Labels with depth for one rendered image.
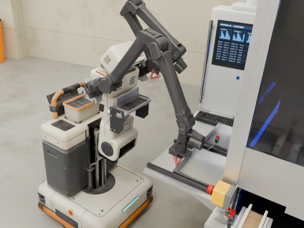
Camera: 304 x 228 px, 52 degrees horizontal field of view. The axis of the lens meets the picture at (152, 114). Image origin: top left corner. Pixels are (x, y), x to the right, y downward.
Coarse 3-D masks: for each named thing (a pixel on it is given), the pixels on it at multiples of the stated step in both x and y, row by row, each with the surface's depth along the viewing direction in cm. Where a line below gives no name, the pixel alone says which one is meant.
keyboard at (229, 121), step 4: (200, 112) 230; (204, 112) 230; (196, 116) 223; (200, 116) 224; (204, 116) 224; (208, 116) 226; (212, 116) 225; (216, 116) 225; (220, 116) 226; (196, 120) 222; (212, 120) 219; (216, 120) 220; (220, 120) 220; (224, 120) 221; (228, 120) 221; (232, 120) 221; (228, 124) 215; (232, 124) 216
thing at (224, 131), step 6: (216, 126) 196; (222, 126) 198; (228, 126) 196; (210, 132) 188; (216, 132) 194; (222, 132) 195; (228, 132) 195; (210, 138) 187; (222, 138) 188; (228, 138) 189; (210, 144) 177; (216, 144) 182; (222, 144) 182; (228, 144) 183
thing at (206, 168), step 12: (192, 156) 170; (204, 156) 171; (216, 156) 168; (180, 168) 160; (192, 168) 160; (204, 168) 161; (216, 168) 161; (192, 180) 149; (204, 180) 152; (216, 180) 153
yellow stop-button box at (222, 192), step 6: (216, 186) 126; (222, 186) 126; (228, 186) 126; (234, 186) 127; (216, 192) 124; (222, 192) 123; (228, 192) 123; (216, 198) 125; (222, 198) 124; (228, 198) 122; (216, 204) 126; (222, 204) 125
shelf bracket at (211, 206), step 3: (198, 198) 156; (201, 201) 156; (204, 201) 154; (204, 204) 155; (207, 204) 154; (210, 204) 153; (213, 204) 152; (210, 207) 154; (213, 207) 153; (213, 210) 154
